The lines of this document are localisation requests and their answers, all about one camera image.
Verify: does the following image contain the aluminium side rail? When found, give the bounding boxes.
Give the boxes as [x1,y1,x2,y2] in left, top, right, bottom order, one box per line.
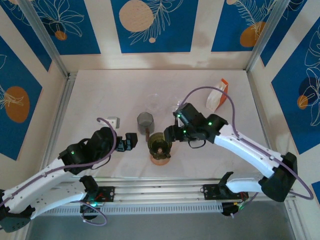
[37,71,76,186]
[246,71,305,240]

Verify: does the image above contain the grey glass server wooden handle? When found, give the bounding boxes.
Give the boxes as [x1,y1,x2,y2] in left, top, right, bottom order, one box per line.
[136,111,155,143]

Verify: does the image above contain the black controller board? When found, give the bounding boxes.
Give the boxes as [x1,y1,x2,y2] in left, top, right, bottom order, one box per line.
[221,201,251,218]
[79,199,101,221]

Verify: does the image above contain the clear glass carafe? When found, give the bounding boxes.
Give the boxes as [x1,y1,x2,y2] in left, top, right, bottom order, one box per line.
[146,92,161,111]

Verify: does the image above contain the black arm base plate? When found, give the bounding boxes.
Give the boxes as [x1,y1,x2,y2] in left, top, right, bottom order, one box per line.
[86,185,116,203]
[202,183,250,201]

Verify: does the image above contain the wide aluminium base rail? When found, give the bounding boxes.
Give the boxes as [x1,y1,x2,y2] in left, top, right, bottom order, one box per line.
[26,176,297,208]

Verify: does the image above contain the orange glass carafe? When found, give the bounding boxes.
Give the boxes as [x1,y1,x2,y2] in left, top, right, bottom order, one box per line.
[149,153,171,167]

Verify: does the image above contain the clear glass dripper wooden handle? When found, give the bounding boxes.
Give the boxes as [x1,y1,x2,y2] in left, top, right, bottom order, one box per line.
[171,96,187,112]

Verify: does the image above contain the purple cable loop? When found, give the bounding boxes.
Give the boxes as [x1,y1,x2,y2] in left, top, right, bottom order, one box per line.
[81,201,108,227]

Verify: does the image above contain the small grey white box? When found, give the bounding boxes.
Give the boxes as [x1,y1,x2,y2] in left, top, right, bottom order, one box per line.
[107,116,121,129]

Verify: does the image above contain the aluminium frame post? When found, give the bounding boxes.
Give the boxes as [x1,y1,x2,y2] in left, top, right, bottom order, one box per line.
[17,0,71,79]
[245,0,286,73]

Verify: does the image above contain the olive green coffee dripper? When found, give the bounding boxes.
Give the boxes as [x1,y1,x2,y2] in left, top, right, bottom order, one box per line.
[147,132,173,160]

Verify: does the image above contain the white slotted cable duct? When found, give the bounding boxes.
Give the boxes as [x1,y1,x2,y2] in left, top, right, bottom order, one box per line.
[47,202,224,216]

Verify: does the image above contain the white orange filter pack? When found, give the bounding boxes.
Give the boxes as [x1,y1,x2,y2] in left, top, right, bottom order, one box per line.
[206,78,230,113]

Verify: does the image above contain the thin black cable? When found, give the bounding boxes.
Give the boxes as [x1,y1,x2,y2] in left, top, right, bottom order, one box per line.
[90,153,112,171]
[188,139,207,149]

